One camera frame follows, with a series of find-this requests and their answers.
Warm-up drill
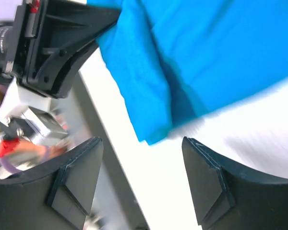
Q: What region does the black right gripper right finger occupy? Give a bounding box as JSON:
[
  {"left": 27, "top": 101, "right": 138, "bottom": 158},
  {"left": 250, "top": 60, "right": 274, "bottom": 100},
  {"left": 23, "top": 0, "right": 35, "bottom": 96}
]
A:
[{"left": 182, "top": 137, "right": 288, "bottom": 230}]

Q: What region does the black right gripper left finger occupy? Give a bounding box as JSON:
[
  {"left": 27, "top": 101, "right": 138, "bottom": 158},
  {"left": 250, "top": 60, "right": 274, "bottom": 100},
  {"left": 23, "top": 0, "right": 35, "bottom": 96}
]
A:
[{"left": 0, "top": 138, "right": 103, "bottom": 230}]

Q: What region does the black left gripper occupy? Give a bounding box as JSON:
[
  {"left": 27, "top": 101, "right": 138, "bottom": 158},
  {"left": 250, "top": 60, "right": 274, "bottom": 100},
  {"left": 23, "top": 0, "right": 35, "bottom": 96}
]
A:
[{"left": 14, "top": 0, "right": 121, "bottom": 98}]

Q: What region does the teal t shirt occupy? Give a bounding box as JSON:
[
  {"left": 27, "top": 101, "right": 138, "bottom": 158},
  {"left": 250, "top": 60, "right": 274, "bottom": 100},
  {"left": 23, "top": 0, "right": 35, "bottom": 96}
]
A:
[{"left": 87, "top": 0, "right": 288, "bottom": 145}]

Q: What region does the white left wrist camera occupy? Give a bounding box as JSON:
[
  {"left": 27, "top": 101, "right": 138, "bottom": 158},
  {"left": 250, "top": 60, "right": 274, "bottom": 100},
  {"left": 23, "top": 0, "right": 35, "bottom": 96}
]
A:
[{"left": 0, "top": 79, "right": 68, "bottom": 146}]

